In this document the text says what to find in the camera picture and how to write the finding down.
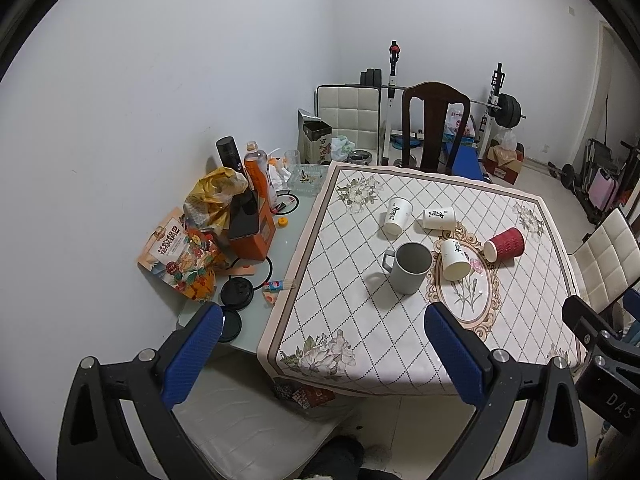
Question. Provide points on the red cardboard box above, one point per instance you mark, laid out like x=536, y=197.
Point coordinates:
x=506, y=167

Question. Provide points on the barbell with black plates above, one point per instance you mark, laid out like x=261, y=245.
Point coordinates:
x=510, y=106

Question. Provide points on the orange box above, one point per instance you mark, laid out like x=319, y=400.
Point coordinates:
x=257, y=242

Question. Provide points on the green and white plastic bag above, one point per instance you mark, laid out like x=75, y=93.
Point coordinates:
x=342, y=147

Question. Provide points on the small lying drink bottle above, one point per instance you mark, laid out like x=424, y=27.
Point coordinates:
x=277, y=286

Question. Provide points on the floral orange snack bag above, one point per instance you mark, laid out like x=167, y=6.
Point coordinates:
x=197, y=270

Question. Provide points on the red packet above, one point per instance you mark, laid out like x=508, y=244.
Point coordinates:
x=317, y=396

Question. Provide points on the white squat rack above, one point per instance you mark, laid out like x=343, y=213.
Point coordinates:
x=391, y=110

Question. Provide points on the black round pot lid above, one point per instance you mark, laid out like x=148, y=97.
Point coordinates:
x=361, y=157

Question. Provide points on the glass ashtray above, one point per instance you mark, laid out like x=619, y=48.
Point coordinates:
x=305, y=179

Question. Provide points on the dark wooden chair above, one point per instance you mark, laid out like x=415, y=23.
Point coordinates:
x=434, y=125

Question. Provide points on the blue round disc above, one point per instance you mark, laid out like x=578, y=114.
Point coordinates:
x=407, y=141

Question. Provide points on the crumpled white plastic bag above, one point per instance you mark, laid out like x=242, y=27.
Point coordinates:
x=279, y=172

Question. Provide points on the yellow plastic bag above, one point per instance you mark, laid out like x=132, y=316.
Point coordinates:
x=212, y=195

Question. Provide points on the orange drink bottle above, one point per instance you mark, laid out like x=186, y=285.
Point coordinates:
x=256, y=175

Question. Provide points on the patterned carton box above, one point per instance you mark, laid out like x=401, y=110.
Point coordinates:
x=314, y=142

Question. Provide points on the dark fuzzy cloth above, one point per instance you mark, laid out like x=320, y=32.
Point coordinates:
x=335, y=460

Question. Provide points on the small barbell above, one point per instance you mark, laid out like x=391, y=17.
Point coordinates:
x=562, y=170

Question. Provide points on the floral diamond-pattern tablecloth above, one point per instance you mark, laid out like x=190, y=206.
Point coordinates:
x=345, y=280

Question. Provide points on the orange flat snack bag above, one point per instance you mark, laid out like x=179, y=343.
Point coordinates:
x=161, y=247

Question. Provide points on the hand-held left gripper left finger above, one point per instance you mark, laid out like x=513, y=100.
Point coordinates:
x=192, y=360

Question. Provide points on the black phone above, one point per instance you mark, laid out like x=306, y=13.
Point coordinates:
x=243, y=217

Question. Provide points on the pink suitcase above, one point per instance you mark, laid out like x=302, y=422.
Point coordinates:
x=602, y=187

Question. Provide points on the grey mug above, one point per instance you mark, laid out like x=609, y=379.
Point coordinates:
x=407, y=270

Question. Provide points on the clear drinking glass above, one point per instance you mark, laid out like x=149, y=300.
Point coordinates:
x=292, y=159

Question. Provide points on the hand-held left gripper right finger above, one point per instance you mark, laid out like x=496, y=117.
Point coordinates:
x=457, y=360

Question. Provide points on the white cushioned chair seat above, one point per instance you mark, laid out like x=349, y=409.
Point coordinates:
x=250, y=425

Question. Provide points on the white plastic bag red print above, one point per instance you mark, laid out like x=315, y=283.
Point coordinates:
x=456, y=119

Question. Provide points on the red ribbed paper cup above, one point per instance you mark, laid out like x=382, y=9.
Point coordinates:
x=506, y=244

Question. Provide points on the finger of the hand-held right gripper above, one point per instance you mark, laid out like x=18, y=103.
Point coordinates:
x=632, y=305
x=590, y=317

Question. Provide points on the white printed paper cup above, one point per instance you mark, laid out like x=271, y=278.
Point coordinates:
x=439, y=218
x=397, y=216
x=456, y=259

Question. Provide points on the black folding trolley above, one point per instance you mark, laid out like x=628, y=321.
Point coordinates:
x=625, y=170

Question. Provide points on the black thermos bottle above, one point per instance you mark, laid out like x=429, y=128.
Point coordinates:
x=229, y=157

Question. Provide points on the stack of black weight plates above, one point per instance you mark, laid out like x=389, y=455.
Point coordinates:
x=371, y=77

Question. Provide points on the white padded chair black frame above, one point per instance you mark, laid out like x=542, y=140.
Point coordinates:
x=350, y=110

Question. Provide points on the blue weight bench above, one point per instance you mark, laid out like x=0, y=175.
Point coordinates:
x=465, y=162

